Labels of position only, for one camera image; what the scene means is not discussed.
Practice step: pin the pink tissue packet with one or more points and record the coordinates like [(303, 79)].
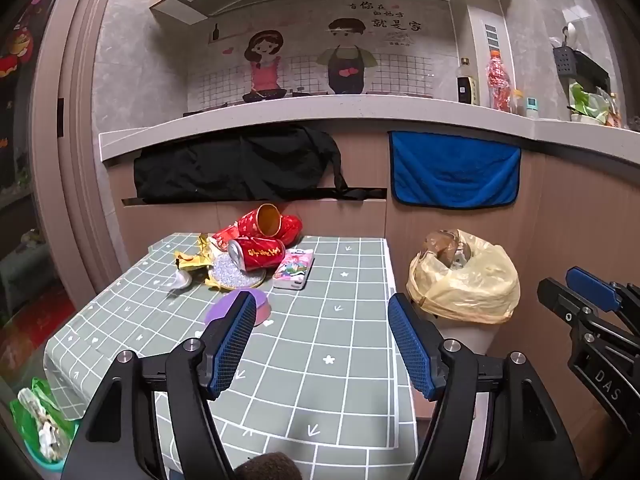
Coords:
[(295, 267)]

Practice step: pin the red floor mat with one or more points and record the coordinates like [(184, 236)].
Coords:
[(35, 320)]

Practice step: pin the white wall-mounted box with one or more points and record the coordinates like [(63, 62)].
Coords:
[(480, 25)]

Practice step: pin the brown fuzzy object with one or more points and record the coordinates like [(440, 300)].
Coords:
[(270, 467)]

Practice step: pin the purple bowl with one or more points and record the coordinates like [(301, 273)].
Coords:
[(220, 310)]

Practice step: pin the teal-capped small jar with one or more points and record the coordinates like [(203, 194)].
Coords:
[(532, 109)]

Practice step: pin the green grid tablecloth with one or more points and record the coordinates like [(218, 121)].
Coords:
[(320, 340)]

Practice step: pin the dark sauce bottle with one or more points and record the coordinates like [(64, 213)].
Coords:
[(466, 85)]

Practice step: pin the cartoon wall sticker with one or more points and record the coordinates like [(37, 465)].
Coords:
[(300, 60)]

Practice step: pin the brown paper waste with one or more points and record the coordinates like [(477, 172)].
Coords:
[(442, 247)]

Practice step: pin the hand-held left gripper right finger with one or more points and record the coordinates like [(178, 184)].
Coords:
[(411, 345)]

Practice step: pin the red window decoration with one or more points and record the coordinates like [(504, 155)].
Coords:
[(15, 55)]

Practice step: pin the green vegetable bag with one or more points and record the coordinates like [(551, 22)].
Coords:
[(590, 105)]

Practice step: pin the crushed red can gold end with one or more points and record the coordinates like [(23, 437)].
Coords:
[(287, 225)]

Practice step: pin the door frame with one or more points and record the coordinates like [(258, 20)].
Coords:
[(75, 135)]

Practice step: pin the yellow-capped small bottle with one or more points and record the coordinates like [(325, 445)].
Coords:
[(517, 102)]

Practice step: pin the black cloth bag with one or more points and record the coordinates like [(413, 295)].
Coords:
[(230, 165)]

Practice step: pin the kitchen counter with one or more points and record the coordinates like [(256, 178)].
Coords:
[(300, 115)]

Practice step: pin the gold foil wrapper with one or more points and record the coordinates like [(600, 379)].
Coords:
[(192, 259)]

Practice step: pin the red chili bottle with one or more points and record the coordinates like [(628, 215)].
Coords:
[(500, 80)]

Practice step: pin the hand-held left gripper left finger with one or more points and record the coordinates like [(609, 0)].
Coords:
[(230, 342)]

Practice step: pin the white crumpled plastic piece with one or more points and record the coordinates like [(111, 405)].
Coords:
[(179, 281)]

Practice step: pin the glittery round disc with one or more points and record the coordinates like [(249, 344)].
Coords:
[(235, 275)]

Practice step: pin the blue towel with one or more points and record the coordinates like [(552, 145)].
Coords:
[(452, 170)]

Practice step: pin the red foil wrapper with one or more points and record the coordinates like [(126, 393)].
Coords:
[(225, 234)]

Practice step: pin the trash bin with yellow bag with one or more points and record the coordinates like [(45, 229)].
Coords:
[(465, 290)]

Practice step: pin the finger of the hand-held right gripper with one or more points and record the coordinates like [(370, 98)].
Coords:
[(562, 305), (592, 287)]

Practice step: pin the green plastic bag with basin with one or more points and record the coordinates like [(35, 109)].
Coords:
[(30, 410)]

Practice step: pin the red drink can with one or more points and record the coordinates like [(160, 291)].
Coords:
[(262, 252)]

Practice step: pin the black utensil holder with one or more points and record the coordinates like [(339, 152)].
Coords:
[(580, 65)]

